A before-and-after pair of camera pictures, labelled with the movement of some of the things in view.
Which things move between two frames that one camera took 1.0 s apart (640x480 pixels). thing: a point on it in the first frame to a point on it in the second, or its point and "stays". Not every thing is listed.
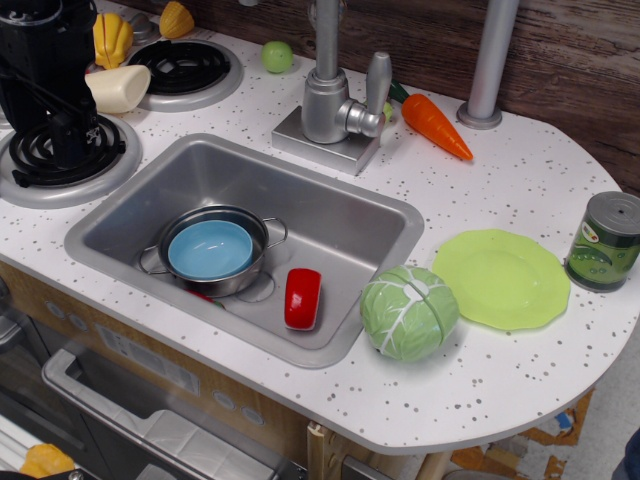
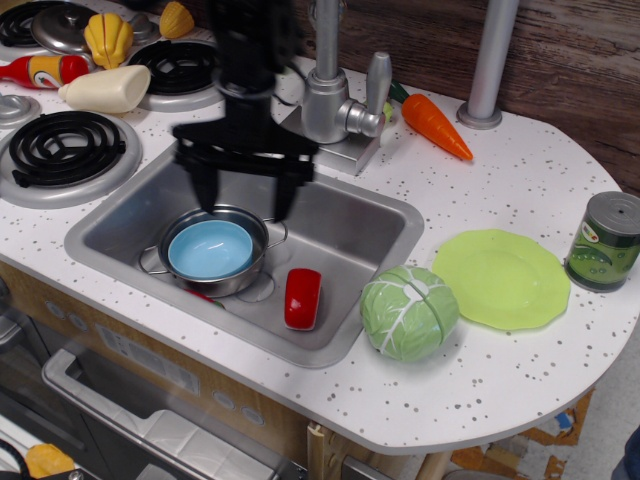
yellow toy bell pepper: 113,39 stays
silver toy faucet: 328,127 stays
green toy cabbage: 408,312 stays
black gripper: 75,133 to 246,136
